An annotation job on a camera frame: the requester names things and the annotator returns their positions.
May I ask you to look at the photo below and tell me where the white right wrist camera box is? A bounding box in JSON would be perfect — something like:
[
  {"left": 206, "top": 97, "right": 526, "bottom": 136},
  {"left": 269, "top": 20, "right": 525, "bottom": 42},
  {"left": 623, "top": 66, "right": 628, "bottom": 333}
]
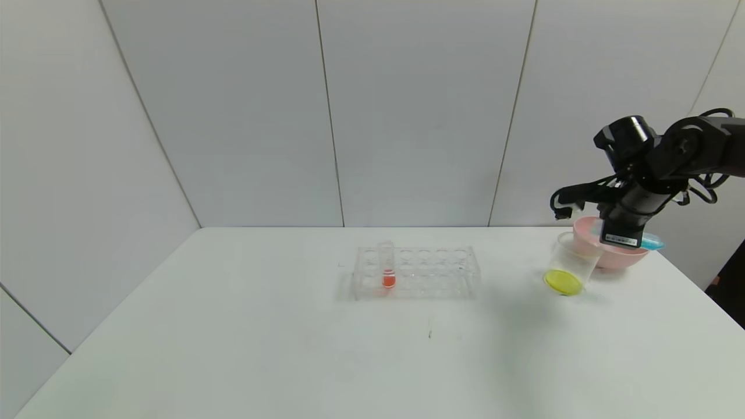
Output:
[{"left": 552, "top": 196, "right": 585, "bottom": 221}]

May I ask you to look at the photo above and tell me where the pink bowl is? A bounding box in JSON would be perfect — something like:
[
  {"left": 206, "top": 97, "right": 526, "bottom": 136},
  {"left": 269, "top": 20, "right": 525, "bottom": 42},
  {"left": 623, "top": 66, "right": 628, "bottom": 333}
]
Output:
[{"left": 573, "top": 216, "right": 654, "bottom": 272}]

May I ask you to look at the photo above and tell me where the test tube with red pigment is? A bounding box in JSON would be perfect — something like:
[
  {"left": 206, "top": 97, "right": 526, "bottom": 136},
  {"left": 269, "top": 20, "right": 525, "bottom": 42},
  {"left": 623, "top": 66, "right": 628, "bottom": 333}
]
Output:
[{"left": 378, "top": 241, "right": 398, "bottom": 290}]

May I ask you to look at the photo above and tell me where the clear plastic test tube rack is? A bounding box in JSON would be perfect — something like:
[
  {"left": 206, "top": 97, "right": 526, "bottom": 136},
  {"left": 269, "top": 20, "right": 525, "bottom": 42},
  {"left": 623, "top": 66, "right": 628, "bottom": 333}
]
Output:
[{"left": 352, "top": 245, "right": 481, "bottom": 301}]

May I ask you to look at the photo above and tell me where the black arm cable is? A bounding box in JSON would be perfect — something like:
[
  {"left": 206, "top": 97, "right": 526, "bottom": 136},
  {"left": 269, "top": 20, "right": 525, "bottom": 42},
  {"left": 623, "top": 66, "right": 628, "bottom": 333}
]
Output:
[{"left": 674, "top": 107, "right": 738, "bottom": 205}]

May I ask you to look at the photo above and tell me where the black camera cable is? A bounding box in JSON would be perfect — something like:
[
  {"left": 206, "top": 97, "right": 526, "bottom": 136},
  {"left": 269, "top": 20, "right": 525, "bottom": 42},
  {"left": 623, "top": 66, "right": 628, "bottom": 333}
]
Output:
[{"left": 549, "top": 175, "right": 628, "bottom": 214}]

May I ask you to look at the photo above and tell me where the test tube with blue pigment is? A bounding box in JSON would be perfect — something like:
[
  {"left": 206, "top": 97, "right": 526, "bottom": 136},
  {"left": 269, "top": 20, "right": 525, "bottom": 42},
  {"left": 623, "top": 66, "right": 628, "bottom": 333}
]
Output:
[{"left": 588, "top": 226, "right": 666, "bottom": 252}]

